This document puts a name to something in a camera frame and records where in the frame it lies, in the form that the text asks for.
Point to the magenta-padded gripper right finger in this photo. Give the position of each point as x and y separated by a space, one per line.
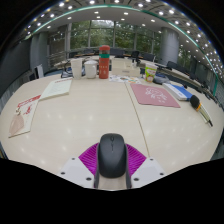
136 159

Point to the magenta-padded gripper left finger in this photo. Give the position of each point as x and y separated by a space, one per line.
87 159

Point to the dark grey computer mouse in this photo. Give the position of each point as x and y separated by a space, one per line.
112 155

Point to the pink printed mouse pad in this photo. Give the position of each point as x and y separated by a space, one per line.
154 95

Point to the red and white leaflet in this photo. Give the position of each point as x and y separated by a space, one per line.
25 115

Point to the white booklet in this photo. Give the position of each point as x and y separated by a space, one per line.
56 88

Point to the blue and white book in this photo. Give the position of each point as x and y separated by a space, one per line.
177 91

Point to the black handheld microphone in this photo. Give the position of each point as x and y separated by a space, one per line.
195 102

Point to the dark conference microphone unit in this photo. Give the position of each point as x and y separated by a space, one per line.
161 80

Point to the green printed paper cup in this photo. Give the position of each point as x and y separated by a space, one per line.
150 73

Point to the white lidded cup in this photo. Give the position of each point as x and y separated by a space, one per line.
90 70

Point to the tall white plastic cup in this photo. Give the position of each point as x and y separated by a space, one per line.
76 69

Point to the long curved conference desk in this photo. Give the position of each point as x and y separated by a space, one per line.
186 78

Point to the red bottle with green band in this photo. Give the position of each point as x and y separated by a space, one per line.
104 63

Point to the dark office chairs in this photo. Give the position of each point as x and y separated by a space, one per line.
148 56

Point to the ceiling lights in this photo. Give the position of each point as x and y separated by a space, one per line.
126 13

